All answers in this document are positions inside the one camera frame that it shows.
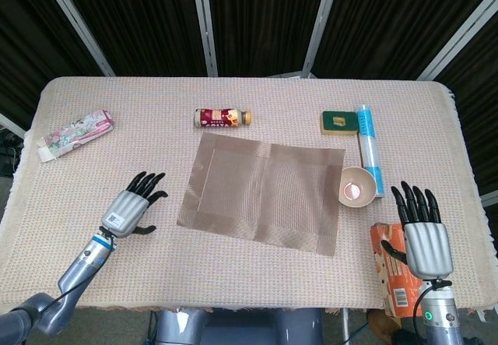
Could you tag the left black and grey robot hand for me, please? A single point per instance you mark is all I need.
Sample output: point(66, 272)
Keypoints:
point(124, 212)

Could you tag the right black and grey robot hand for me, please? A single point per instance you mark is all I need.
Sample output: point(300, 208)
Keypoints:
point(428, 247)

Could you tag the beige plastic bowl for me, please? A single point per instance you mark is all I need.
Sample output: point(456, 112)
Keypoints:
point(356, 179)

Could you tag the brown woven placemat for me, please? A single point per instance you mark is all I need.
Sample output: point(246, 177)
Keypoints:
point(253, 197)

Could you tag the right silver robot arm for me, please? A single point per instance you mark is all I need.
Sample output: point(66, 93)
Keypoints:
point(439, 314)

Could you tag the orange snack box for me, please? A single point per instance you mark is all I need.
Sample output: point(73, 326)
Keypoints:
point(389, 279)

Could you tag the floral pink tissue pack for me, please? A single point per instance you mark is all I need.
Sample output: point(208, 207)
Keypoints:
point(78, 131)

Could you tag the metal table leg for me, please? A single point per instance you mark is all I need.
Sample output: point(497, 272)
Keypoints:
point(345, 325)

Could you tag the clear bag roll blue label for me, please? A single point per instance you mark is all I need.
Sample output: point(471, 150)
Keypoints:
point(367, 142)

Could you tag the Costa coffee bottle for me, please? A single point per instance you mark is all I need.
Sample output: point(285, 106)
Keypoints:
point(218, 118)

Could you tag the green and yellow sponge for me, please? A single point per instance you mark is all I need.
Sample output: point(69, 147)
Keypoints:
point(330, 125)

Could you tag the grey robot torso base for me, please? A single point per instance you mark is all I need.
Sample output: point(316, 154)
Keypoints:
point(233, 329)

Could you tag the dark pleated screen panel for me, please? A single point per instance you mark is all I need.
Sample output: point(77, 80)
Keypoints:
point(264, 18)
point(478, 88)
point(31, 29)
point(389, 18)
point(136, 18)

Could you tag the beige woven tablecloth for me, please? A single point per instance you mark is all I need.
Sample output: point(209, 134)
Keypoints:
point(272, 99)

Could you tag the white screen frame post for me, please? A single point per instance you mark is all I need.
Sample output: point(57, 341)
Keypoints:
point(321, 22)
point(206, 29)
point(459, 39)
point(79, 22)
point(11, 125)

